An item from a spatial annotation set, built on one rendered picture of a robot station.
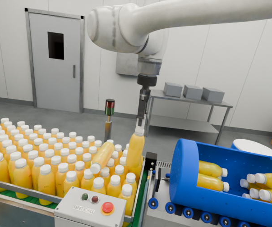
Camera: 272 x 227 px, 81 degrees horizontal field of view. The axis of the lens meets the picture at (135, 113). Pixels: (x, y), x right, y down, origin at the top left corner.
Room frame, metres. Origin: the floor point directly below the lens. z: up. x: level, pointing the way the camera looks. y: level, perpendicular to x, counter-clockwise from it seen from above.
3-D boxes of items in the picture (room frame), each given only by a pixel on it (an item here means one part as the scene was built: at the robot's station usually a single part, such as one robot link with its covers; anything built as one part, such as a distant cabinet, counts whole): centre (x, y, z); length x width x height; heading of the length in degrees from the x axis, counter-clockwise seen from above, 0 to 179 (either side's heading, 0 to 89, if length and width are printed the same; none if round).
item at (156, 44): (0.61, -0.02, 1.63); 0.13 x 0.11 x 0.16; 134
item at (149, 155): (0.83, -0.13, 0.95); 0.10 x 0.07 x 0.10; 172
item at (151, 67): (0.62, -0.03, 1.53); 0.09 x 0.09 x 0.06
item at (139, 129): (0.59, -0.02, 1.30); 0.03 x 0.01 x 0.07; 82
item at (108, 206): (0.36, 0.05, 1.11); 0.04 x 0.04 x 0.01
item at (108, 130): (1.04, 0.18, 0.55); 0.04 x 0.04 x 1.10; 82
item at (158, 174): (0.63, -0.15, 0.99); 0.10 x 0.02 x 0.12; 172
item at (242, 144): (1.06, -0.90, 1.03); 0.28 x 0.28 x 0.01
